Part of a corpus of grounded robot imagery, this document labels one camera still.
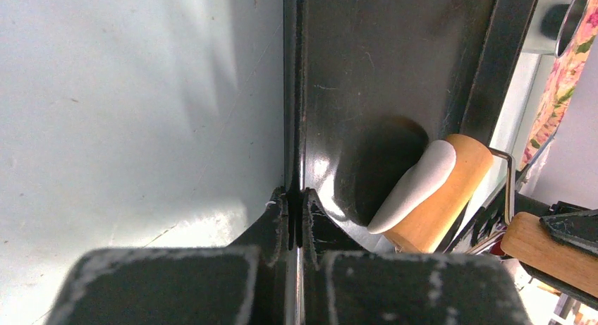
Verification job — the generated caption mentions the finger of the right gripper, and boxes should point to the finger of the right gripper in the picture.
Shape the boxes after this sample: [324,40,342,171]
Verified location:
[520,262,597,310]
[540,209,597,257]

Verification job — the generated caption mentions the white dough ball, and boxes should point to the white dough ball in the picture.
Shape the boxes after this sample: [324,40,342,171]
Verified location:
[367,140,456,234]

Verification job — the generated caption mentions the floral cloth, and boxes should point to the floral cloth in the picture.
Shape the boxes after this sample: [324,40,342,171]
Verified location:
[518,0,597,171]

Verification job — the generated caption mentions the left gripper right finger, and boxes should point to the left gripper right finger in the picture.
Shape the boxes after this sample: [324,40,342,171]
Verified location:
[303,189,530,324]

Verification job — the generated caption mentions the black baking tray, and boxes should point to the black baking tray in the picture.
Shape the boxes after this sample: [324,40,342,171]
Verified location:
[283,0,537,255]

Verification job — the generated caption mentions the wooden dough roller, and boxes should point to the wooden dough roller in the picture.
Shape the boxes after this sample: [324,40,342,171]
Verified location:
[381,134,597,297]

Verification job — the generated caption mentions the small round metal cup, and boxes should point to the small round metal cup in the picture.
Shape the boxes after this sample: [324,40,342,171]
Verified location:
[523,0,590,58]

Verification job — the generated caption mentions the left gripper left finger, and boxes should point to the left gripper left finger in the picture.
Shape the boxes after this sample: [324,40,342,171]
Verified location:
[47,188,288,324]

